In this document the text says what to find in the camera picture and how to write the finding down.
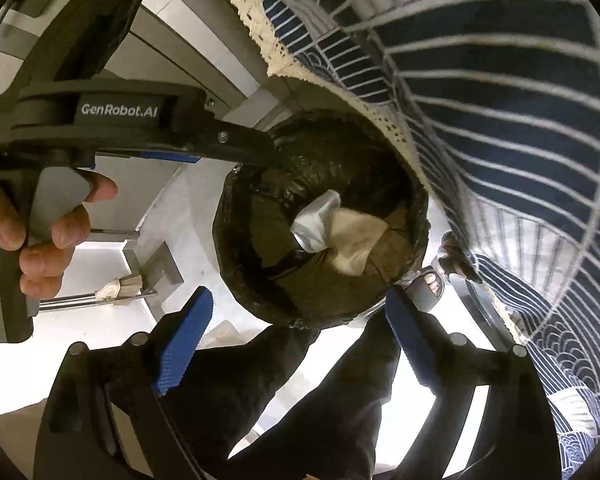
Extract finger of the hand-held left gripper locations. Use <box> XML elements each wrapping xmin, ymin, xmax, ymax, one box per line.
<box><xmin>92</xmin><ymin>149</ymin><xmax>202</xmax><ymax>166</ymax></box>
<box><xmin>200</xmin><ymin>119</ymin><xmax>277</xmax><ymax>165</ymax></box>

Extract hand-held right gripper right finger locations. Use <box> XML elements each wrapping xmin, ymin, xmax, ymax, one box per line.
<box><xmin>375</xmin><ymin>285</ymin><xmax>563</xmax><ymax>480</ymax></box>

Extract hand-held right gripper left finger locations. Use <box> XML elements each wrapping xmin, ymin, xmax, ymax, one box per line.
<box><xmin>32</xmin><ymin>285</ymin><xmax>216</xmax><ymax>480</ymax></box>

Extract black lined trash bin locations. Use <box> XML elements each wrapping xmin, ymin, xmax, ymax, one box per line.
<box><xmin>212</xmin><ymin>109</ymin><xmax>431</xmax><ymax>332</ymax></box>

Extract person's left hand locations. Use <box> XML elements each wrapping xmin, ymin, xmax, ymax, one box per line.
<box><xmin>0</xmin><ymin>170</ymin><xmax>119</xmax><ymax>302</ymax></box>

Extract grey slipper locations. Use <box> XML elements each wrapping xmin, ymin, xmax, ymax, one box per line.
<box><xmin>411</xmin><ymin>266</ymin><xmax>447</xmax><ymax>312</ymax></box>
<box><xmin>436</xmin><ymin>231</ymin><xmax>483</xmax><ymax>283</ymax></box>

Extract white crumpled plastic wrapper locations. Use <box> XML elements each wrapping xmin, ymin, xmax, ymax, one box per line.
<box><xmin>290</xmin><ymin>190</ymin><xmax>343</xmax><ymax>253</ymax></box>

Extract tan paper napkin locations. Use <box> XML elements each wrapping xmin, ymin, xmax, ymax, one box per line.
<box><xmin>325</xmin><ymin>207</ymin><xmax>388</xmax><ymax>277</ymax></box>

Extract blue patterned tablecloth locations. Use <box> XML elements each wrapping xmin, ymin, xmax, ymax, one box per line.
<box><xmin>202</xmin><ymin>0</ymin><xmax>600</xmax><ymax>461</ymax></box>

